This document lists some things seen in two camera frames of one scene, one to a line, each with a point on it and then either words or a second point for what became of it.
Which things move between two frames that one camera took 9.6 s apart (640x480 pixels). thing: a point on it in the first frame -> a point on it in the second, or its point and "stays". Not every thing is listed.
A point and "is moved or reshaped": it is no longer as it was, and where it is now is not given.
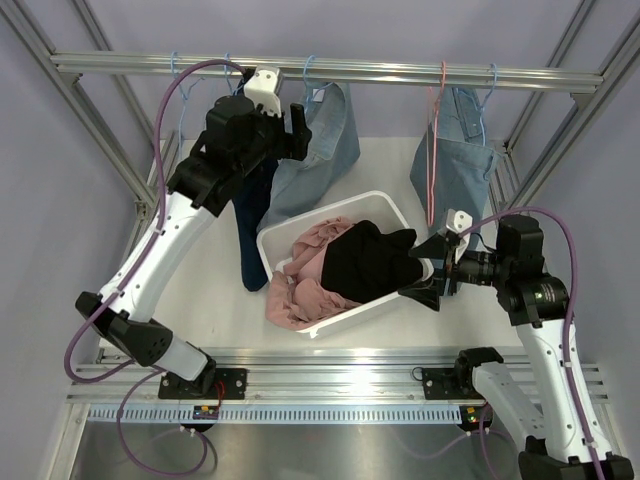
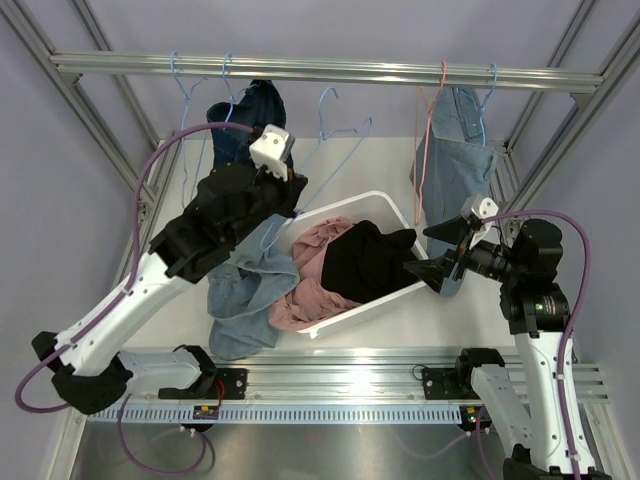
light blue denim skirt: x=334 y=146 -> x=241 y=292
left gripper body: x=273 y=142 -> x=280 y=195
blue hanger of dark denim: x=226 y=58 stays
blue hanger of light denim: x=309 y=98 -> x=368 y=121
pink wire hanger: x=429 y=142 is moved or reshaped
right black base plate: x=449 y=384 stays
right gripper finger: x=434 y=247 -> x=454 y=232
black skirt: x=364 y=264 stays
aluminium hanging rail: x=333 y=71 stays
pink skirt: x=297 y=297 stays
